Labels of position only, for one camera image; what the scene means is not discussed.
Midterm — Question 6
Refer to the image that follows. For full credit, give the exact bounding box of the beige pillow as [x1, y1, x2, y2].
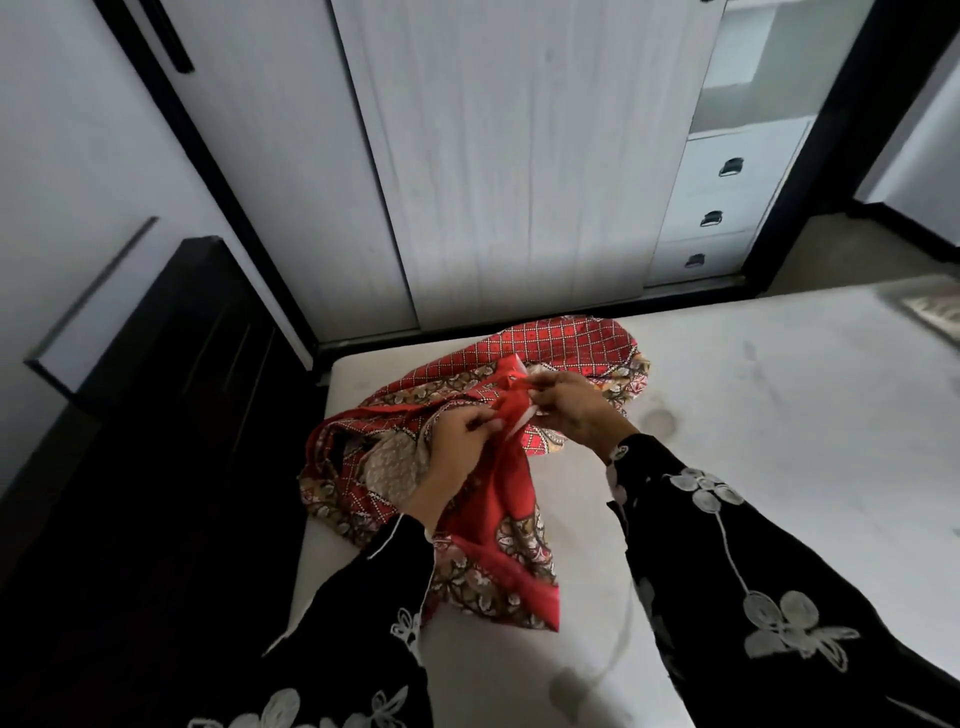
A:
[896, 292, 960, 346]

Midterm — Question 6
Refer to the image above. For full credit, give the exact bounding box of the person's right forearm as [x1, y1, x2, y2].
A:
[592, 419, 640, 465]

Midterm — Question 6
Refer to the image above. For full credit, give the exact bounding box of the person's left hand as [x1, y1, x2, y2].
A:
[418, 404, 505, 510]

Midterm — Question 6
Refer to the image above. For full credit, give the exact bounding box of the white wardrobe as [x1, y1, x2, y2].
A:
[93, 0, 875, 346]

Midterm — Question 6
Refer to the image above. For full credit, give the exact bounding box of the black floral blouse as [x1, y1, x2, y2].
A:
[183, 433, 960, 728]

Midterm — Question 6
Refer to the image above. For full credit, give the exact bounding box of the black recessed door pull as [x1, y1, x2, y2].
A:
[138, 0, 196, 75]

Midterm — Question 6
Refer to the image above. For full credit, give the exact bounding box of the person's right hand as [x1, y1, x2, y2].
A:
[527, 371, 630, 455]

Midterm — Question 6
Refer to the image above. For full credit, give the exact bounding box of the dark wooden bed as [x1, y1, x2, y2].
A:
[0, 236, 331, 728]

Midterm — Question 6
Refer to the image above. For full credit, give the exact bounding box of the white board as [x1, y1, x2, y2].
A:
[23, 215, 196, 399]

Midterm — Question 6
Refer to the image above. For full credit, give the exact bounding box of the red patterned bedsheet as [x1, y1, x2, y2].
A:
[298, 314, 652, 633]

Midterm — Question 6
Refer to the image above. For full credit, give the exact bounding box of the white mattress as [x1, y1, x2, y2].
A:
[288, 273, 960, 728]

